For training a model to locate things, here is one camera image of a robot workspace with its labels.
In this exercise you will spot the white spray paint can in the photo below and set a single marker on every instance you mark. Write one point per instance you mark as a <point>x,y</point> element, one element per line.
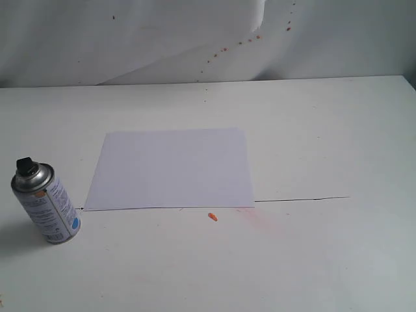
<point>45,200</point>

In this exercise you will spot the white paper sheet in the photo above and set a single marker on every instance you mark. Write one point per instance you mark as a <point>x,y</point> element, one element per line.
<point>195,168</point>

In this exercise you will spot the white backdrop cloth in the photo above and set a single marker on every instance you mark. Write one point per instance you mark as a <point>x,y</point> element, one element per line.
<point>68,43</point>

